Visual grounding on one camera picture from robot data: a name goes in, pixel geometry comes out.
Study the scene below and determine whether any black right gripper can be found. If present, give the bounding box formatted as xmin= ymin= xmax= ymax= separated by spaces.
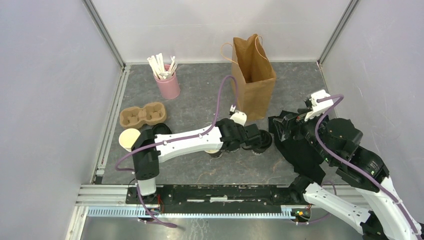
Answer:
xmin=272 ymin=104 xmax=337 ymax=163

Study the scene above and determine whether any black paper coffee cup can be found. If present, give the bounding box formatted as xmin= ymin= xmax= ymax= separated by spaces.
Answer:
xmin=251 ymin=148 xmax=268 ymax=155
xmin=205 ymin=150 xmax=223 ymax=159

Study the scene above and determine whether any black plastic cup lid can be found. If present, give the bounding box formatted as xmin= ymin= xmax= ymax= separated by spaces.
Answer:
xmin=259 ymin=129 xmax=273 ymax=148

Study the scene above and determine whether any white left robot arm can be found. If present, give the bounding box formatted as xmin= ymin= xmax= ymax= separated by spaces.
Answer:
xmin=131 ymin=118 xmax=262 ymax=204

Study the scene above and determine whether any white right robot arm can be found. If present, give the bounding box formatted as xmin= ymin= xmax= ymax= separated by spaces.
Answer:
xmin=268 ymin=111 xmax=424 ymax=240

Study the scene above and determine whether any brown paper bag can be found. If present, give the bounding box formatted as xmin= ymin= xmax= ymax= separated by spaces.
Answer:
xmin=220 ymin=33 xmax=277 ymax=122

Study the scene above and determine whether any stack of black lids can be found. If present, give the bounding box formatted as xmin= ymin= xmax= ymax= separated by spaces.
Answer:
xmin=151 ymin=123 xmax=172 ymax=135

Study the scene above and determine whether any pink straw holder cup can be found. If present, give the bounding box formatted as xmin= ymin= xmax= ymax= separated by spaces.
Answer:
xmin=153 ymin=68 xmax=181 ymax=100

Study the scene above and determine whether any brown cardboard cup carrier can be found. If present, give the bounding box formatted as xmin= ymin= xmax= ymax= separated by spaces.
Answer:
xmin=119 ymin=102 xmax=167 ymax=129

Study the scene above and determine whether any stack of paper cups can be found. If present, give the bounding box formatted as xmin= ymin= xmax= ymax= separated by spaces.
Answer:
xmin=118 ymin=128 xmax=141 ymax=152

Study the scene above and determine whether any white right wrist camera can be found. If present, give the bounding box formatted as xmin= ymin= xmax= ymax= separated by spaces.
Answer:
xmin=304 ymin=89 xmax=334 ymax=122

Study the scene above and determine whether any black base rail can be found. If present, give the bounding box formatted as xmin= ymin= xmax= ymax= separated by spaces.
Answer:
xmin=142 ymin=184 xmax=306 ymax=214

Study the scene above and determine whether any aluminium slotted cable duct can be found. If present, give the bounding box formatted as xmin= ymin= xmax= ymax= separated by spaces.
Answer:
xmin=74 ymin=185 xmax=312 ymax=220

